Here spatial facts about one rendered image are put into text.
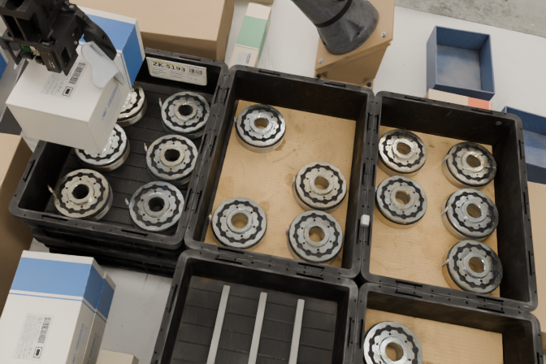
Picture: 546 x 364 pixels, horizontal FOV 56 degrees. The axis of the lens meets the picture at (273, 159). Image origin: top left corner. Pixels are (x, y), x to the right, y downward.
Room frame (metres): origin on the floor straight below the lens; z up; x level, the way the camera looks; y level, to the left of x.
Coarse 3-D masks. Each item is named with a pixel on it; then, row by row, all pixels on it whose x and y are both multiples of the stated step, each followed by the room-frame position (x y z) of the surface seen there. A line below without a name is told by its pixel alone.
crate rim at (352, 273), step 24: (264, 72) 0.66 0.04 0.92; (216, 120) 0.52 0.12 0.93; (216, 144) 0.47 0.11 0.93; (360, 168) 0.47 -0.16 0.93; (360, 192) 0.42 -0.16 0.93; (192, 216) 0.32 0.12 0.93; (360, 216) 0.37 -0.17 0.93; (192, 240) 0.28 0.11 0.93; (360, 240) 0.33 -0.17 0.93; (288, 264) 0.27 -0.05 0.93; (312, 264) 0.27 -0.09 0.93; (360, 264) 0.29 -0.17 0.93
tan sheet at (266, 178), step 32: (288, 128) 0.60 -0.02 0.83; (320, 128) 0.61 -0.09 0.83; (352, 128) 0.62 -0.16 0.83; (224, 160) 0.50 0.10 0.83; (256, 160) 0.51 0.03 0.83; (288, 160) 0.52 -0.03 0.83; (320, 160) 0.53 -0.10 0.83; (224, 192) 0.43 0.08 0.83; (256, 192) 0.44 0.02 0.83; (288, 192) 0.45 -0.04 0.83; (288, 256) 0.32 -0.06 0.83
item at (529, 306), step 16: (384, 96) 0.64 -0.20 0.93; (400, 96) 0.65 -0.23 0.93; (464, 112) 0.64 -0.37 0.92; (480, 112) 0.64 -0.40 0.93; (496, 112) 0.65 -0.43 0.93; (368, 176) 0.46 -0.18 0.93; (368, 192) 0.42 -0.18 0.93; (368, 208) 0.39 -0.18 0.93; (528, 208) 0.44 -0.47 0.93; (528, 224) 0.41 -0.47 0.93; (528, 240) 0.38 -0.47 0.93; (368, 256) 0.30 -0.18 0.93; (528, 256) 0.35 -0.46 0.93; (368, 272) 0.28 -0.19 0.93; (528, 272) 0.32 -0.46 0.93; (416, 288) 0.26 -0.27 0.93; (432, 288) 0.26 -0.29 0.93; (448, 288) 0.27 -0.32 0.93; (528, 288) 0.29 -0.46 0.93; (496, 304) 0.26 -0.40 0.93; (512, 304) 0.26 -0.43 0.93; (528, 304) 0.26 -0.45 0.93
